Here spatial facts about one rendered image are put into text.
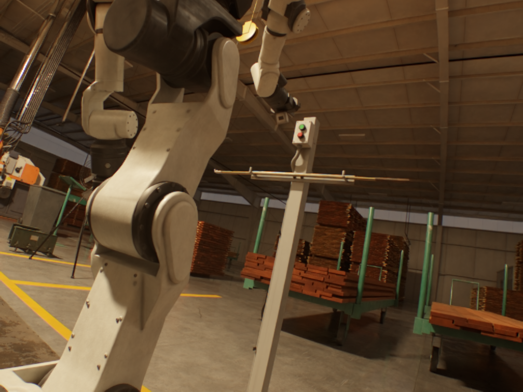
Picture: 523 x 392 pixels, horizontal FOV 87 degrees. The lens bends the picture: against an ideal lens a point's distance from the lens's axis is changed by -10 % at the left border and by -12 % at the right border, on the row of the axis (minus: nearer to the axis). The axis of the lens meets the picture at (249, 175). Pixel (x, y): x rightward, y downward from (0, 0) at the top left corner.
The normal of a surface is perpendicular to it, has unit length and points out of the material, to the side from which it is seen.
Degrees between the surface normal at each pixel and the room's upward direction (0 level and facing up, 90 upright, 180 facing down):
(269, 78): 152
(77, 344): 79
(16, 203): 90
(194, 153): 90
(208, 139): 114
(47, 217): 96
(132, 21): 107
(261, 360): 90
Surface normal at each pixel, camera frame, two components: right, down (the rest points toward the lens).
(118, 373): 0.89, 0.09
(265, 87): 0.19, 0.85
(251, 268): -0.51, -0.33
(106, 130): -0.09, 0.20
